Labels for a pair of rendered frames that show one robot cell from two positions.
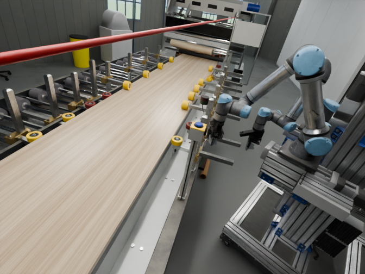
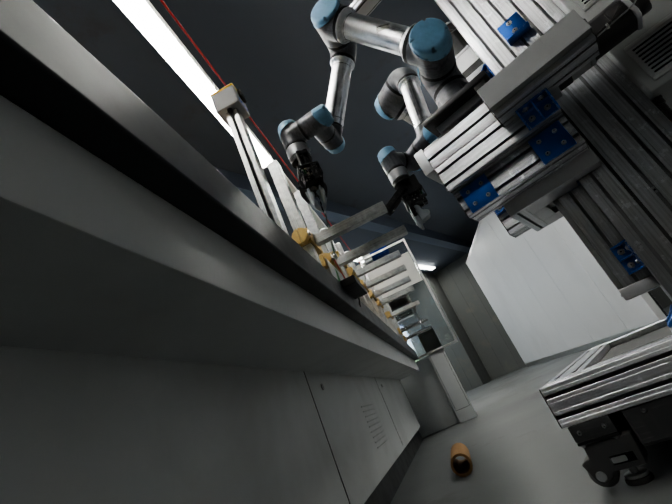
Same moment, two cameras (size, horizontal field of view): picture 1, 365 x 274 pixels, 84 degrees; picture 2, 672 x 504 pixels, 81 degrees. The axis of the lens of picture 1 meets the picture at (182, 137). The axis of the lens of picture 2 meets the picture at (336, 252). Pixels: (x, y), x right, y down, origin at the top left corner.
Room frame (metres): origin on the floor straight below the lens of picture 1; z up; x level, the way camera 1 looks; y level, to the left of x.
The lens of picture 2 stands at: (0.03, -0.13, 0.31)
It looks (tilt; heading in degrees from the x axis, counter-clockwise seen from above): 23 degrees up; 357
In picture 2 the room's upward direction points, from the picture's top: 24 degrees counter-clockwise
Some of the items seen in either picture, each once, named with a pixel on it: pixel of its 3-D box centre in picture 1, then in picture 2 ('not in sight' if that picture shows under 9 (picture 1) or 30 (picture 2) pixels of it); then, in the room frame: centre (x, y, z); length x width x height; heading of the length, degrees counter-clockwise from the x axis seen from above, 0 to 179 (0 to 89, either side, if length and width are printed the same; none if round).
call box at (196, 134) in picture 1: (196, 132); (230, 106); (0.84, -0.07, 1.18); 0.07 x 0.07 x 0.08; 80
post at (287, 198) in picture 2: (197, 147); (296, 221); (1.10, -0.11, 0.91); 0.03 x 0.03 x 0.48; 80
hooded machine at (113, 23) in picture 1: (116, 38); not in sight; (5.67, 2.19, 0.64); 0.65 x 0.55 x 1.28; 145
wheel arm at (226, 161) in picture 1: (202, 154); (322, 238); (1.13, -0.16, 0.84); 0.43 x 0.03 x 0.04; 80
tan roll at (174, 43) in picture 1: (201, 49); not in sight; (4.01, -0.05, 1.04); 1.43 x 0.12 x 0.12; 80
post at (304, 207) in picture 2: (204, 127); (319, 242); (1.35, -0.15, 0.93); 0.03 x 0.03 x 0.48; 80
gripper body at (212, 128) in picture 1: (216, 128); (307, 171); (1.11, -0.20, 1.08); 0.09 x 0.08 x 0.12; 10
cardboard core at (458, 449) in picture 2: (205, 168); (460, 458); (1.92, -0.35, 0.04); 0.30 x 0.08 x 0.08; 170
